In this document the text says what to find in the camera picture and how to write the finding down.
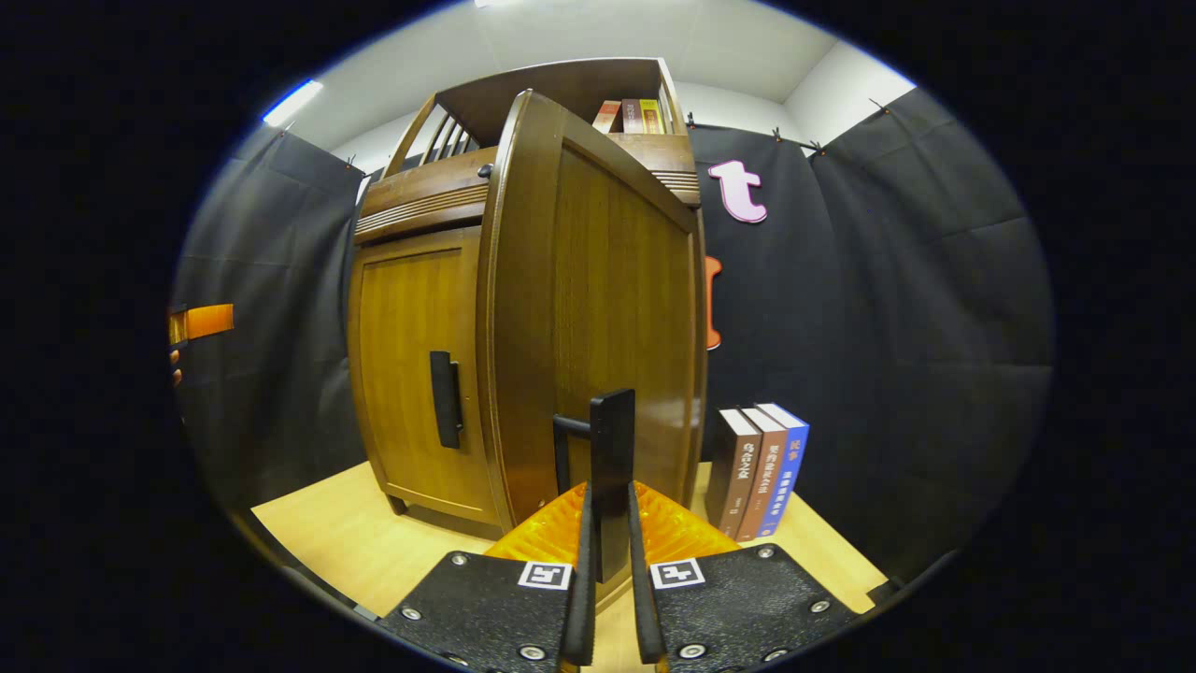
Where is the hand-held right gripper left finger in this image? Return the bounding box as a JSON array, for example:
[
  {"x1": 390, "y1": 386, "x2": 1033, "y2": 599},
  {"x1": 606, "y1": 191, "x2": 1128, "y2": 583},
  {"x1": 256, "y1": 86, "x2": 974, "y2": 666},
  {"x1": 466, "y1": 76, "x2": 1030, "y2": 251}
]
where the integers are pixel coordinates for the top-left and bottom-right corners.
[{"x1": 377, "y1": 481, "x2": 599, "y2": 673}]

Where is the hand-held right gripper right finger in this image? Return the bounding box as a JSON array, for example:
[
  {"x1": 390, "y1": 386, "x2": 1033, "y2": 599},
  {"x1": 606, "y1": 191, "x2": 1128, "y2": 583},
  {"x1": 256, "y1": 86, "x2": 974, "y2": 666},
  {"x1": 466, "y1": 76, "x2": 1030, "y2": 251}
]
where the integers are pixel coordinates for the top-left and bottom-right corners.
[{"x1": 626, "y1": 481, "x2": 861, "y2": 673}]

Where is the wooden cabinet door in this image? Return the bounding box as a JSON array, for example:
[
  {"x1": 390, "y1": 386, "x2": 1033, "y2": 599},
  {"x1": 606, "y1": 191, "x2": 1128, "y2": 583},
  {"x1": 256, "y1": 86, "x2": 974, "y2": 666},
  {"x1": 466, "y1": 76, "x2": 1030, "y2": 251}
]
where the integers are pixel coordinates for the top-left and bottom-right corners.
[
  {"x1": 475, "y1": 89, "x2": 708, "y2": 613},
  {"x1": 348, "y1": 224, "x2": 501, "y2": 529}
]

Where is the wooden double-door shoe cabinet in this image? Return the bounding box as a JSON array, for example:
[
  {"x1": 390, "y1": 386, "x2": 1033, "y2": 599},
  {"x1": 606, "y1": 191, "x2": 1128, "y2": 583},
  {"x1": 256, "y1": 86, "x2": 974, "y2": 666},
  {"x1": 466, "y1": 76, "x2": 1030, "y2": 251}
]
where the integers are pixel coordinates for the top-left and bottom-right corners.
[{"x1": 348, "y1": 56, "x2": 708, "y2": 543}]

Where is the dark brown book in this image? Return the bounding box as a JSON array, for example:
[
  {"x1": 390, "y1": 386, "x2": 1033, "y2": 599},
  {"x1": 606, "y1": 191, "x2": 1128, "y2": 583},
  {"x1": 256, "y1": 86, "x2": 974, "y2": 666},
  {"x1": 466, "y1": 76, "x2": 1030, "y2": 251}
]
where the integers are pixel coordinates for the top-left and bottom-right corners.
[{"x1": 705, "y1": 408, "x2": 763, "y2": 540}]

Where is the reddish brown book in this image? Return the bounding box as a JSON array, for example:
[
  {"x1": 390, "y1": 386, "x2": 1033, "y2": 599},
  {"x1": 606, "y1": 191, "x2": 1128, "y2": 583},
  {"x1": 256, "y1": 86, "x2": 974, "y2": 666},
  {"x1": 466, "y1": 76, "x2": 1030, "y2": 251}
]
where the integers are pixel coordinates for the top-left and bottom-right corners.
[{"x1": 735, "y1": 407, "x2": 789, "y2": 543}]

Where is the blue book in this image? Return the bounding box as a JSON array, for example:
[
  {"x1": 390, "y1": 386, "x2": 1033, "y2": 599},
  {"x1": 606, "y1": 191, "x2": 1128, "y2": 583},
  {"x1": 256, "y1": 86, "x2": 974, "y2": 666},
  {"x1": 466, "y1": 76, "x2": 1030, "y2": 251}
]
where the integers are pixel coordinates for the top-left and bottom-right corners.
[{"x1": 755, "y1": 403, "x2": 810, "y2": 539}]

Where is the ceiling strip light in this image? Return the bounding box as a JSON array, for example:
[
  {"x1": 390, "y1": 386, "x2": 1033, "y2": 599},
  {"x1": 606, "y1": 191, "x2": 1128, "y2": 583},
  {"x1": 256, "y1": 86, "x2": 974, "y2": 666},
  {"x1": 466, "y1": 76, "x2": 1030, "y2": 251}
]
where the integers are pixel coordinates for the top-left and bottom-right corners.
[{"x1": 262, "y1": 79, "x2": 325, "y2": 128}]

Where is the wooden drawer with black knob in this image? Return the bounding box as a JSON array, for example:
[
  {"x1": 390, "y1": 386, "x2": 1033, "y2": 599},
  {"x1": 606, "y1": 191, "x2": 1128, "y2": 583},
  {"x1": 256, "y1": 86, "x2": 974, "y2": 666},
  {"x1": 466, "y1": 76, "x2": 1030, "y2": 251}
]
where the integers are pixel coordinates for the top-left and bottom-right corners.
[{"x1": 353, "y1": 131, "x2": 702, "y2": 246}]

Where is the black backdrop cloth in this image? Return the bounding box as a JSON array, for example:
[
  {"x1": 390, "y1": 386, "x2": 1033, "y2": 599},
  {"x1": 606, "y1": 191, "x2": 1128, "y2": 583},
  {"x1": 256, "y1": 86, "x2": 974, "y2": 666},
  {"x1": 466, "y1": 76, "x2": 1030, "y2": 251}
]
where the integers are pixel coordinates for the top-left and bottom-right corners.
[{"x1": 171, "y1": 89, "x2": 1057, "y2": 580}]

